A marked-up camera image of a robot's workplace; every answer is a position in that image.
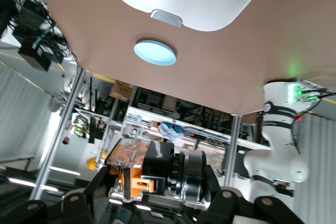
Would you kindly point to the black electronics box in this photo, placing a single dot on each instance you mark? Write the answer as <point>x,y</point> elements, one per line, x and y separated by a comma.
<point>35,56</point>

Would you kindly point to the brown table mat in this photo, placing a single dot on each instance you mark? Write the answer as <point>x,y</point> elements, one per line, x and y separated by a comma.
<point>223,64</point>

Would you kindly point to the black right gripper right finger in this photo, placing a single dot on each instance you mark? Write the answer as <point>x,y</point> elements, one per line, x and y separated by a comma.
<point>231,208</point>

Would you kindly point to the white metal shelf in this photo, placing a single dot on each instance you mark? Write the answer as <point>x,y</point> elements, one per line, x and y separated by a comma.
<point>197,127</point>

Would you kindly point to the white lidded storage box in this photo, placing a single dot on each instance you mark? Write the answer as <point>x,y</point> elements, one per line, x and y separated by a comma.
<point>210,3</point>

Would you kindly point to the brown cardboard box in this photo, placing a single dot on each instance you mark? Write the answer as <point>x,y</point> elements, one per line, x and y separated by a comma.
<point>119,90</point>

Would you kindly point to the blue cloth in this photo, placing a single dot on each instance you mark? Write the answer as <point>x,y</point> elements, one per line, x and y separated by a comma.
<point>170,130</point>

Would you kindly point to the orange and black switch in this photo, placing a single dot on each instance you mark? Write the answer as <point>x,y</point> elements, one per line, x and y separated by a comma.
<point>155,161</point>

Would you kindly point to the light blue round plate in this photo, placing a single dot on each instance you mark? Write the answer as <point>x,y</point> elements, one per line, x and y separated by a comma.
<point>155,52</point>

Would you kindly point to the yellow hard hat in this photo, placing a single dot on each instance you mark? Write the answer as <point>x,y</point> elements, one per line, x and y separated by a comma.
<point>92,163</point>

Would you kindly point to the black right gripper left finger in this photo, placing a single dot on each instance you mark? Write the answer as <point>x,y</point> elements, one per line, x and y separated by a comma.
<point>78,205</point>

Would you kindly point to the aluminium frame post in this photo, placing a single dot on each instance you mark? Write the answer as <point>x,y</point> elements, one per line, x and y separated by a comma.
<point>59,129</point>
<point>232,150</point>

